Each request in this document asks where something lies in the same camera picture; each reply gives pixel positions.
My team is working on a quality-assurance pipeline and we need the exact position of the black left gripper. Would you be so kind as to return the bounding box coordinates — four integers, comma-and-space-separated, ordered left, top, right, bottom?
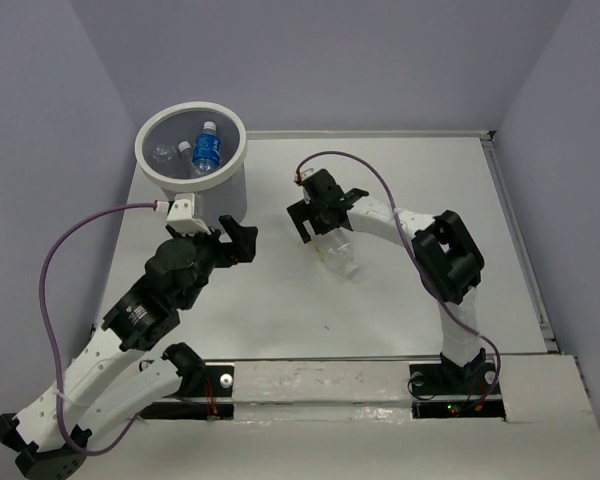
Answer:
168, 215, 259, 310

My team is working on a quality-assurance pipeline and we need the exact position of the large clear bottle cream label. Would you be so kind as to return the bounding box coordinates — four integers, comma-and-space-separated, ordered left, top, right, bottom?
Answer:
308, 228, 359, 278

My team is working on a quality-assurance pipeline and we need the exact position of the blue label bottle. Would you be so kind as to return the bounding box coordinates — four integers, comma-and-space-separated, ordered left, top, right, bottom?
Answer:
192, 121, 221, 176

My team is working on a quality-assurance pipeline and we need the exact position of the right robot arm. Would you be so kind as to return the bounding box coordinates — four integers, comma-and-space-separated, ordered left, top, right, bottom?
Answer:
287, 169, 486, 392

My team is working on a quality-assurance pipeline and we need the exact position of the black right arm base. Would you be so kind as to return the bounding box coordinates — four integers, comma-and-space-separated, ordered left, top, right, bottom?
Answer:
407, 362, 506, 420

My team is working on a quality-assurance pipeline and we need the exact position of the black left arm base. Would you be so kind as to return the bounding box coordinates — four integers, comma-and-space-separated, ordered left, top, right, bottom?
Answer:
140, 362, 235, 421

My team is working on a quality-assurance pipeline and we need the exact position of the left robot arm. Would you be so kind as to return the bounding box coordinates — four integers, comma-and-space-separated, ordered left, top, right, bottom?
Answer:
0, 215, 258, 479

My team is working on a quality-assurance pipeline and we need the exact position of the white cylindrical waste bin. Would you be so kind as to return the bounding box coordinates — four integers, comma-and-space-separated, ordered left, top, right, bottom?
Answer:
134, 101, 247, 222

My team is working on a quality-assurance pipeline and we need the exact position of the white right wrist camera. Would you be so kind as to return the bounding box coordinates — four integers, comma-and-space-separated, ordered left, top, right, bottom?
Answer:
294, 168, 315, 194

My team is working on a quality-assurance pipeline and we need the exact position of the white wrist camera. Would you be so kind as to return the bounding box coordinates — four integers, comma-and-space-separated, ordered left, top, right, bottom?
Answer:
294, 168, 315, 194
153, 193, 211, 238

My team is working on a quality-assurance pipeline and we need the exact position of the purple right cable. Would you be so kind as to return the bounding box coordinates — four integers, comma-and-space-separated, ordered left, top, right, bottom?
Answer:
293, 151, 504, 401

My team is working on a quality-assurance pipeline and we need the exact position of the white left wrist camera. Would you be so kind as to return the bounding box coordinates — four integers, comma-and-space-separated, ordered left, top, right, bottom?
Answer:
153, 193, 211, 238

